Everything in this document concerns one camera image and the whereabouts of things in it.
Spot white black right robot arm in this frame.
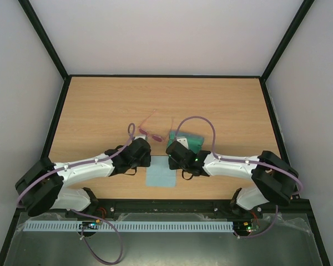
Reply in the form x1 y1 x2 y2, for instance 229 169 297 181
166 141 298 217

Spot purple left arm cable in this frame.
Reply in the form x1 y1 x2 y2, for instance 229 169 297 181
16 123 136 263

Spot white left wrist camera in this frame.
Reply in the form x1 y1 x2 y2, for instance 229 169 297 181
134 135 148 141

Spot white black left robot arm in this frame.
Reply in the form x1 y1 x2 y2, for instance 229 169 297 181
15 138 151 217

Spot black front mounting rail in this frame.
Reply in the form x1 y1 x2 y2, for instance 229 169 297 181
22 198 314 221

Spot light blue cleaning cloth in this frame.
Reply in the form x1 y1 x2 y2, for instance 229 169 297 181
145 156 176 188

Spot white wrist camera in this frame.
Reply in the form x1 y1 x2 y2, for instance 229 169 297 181
176 136 189 149
134 135 148 141

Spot black frame corner post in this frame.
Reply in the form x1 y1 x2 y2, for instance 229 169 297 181
261 0 315 81

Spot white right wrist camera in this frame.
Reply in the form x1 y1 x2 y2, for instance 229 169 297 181
176 136 189 149

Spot grey-green glasses case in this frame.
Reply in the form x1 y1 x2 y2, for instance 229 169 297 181
176 131 204 154

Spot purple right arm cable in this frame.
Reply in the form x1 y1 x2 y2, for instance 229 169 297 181
174 115 304 239

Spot pink sunglasses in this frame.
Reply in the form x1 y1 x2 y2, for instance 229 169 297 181
138 109 174 143

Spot black left rear frame post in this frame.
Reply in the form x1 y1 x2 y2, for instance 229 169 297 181
18 0 69 80

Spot light blue slotted cable duct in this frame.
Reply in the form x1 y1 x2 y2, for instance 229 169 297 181
23 221 234 233

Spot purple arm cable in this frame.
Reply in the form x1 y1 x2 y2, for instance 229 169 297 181
174 115 304 239
16 123 136 263

